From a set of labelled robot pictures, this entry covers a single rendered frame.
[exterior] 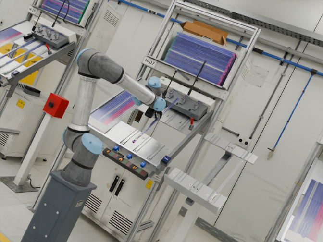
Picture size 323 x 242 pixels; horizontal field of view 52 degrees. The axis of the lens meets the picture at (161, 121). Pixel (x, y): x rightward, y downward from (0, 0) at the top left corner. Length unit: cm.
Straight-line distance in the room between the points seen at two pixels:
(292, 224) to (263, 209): 190
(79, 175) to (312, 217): 128
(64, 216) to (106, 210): 91
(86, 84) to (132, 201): 109
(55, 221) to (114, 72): 76
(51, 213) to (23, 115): 155
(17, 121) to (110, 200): 116
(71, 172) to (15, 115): 161
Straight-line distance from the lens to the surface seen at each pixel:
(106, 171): 256
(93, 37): 335
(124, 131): 226
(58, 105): 264
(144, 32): 462
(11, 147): 321
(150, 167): 207
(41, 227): 177
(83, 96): 170
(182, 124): 235
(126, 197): 249
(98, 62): 157
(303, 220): 203
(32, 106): 313
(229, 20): 268
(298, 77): 397
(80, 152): 165
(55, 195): 171
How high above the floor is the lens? 109
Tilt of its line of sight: 3 degrees down
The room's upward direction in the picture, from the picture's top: 26 degrees clockwise
